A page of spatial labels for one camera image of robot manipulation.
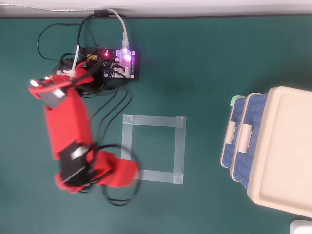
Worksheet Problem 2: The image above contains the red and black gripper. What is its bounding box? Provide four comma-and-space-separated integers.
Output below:
92, 151, 141, 188

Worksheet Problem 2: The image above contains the blue woven drawer taped handle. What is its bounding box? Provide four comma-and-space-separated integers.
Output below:
220, 96, 246, 169

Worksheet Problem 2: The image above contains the beige plastic drawer cabinet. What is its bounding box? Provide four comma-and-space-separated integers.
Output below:
230, 86, 312, 219

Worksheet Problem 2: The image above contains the green table mat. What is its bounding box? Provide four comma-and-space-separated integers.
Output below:
0, 14, 312, 234

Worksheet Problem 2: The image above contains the black controller board with LEDs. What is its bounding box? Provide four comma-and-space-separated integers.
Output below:
82, 47, 141, 82

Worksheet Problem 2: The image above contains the white zip tie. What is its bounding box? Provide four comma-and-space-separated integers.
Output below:
56, 45, 81, 78

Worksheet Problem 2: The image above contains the green tape piece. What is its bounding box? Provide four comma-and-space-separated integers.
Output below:
230, 95, 246, 107

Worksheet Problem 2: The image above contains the white box corner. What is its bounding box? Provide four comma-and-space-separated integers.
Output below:
289, 220, 312, 234

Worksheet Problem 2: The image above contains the black servo wire bundle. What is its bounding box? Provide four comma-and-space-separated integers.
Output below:
52, 52, 143, 207

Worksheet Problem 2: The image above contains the blue woven drawer plain handle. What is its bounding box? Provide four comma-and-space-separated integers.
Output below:
231, 94, 269, 188

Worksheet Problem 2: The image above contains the white USB cable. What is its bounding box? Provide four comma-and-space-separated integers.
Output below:
107, 8, 130, 49

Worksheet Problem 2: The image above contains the thin black wire loop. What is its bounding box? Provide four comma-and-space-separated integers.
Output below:
37, 23, 99, 62

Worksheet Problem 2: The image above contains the black cable with ferrite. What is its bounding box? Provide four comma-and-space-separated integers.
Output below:
76, 8, 110, 49

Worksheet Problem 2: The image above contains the grey braided cable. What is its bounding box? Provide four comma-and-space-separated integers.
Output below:
0, 1, 96, 13

